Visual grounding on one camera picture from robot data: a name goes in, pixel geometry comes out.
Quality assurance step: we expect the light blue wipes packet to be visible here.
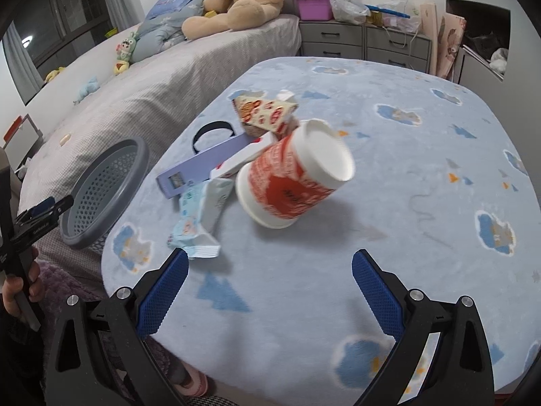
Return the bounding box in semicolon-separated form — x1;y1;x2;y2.
167;178;234;260

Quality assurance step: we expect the blue patterned pillow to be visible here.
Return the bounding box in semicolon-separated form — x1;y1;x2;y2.
145;0;193;20

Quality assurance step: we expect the grey drawer cabinet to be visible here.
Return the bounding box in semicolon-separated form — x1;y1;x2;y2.
299;21;433;73

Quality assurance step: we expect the blue stick on cabinet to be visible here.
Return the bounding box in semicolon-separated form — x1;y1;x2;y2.
365;5;411;19

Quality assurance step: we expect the small peach oval object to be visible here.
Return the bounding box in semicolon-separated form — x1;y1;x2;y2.
60;134;72;147

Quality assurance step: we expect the yellow plush toy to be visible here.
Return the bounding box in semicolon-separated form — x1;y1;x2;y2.
45;67;65;84

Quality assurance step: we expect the red white paper cup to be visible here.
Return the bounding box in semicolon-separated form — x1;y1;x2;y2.
236;118;356;229

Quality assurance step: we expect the light blue cloud blanket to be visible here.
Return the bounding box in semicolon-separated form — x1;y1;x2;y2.
102;58;540;405

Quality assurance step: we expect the purple Zootopia toothpaste box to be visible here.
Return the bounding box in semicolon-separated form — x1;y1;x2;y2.
157;133;255;199

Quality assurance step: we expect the bed with grey checked sheet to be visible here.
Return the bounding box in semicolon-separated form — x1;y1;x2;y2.
16;0;307;288

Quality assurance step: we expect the grey curtain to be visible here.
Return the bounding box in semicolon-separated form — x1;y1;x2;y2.
2;22;44;105

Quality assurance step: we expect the dark window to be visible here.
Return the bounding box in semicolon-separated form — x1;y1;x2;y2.
11;0;113;86

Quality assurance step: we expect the light blue plush toy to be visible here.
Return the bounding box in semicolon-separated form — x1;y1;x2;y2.
73;77;100;105

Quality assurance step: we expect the folded blue quilt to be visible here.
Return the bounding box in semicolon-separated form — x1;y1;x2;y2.
130;4;204;63

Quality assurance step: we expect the purple plastic bin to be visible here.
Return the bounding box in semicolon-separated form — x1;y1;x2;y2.
295;0;333;21

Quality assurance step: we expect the large tan teddy bear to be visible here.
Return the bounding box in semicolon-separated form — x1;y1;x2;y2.
182;0;286;40

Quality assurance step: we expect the clear plastic bag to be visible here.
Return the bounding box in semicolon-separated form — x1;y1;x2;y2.
329;0;371;26

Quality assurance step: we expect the pink folded play mat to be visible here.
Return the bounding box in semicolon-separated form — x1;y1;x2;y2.
420;3;467;79

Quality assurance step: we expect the black elastic band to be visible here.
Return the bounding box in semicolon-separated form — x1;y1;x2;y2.
192;120;237;155

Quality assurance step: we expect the white red flat carton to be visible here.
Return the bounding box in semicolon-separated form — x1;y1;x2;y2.
210;132;278;180

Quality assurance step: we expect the grey perforated trash basket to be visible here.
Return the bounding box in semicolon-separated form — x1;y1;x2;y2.
60;137;149;254

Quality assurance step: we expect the green pink plush doll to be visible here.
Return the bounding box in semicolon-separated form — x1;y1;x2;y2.
114;31;138;76

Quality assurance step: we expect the red white snack wrapper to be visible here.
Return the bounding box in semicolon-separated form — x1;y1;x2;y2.
232;93;299;139

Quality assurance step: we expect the left hand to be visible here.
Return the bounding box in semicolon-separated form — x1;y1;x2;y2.
2;247;45;323

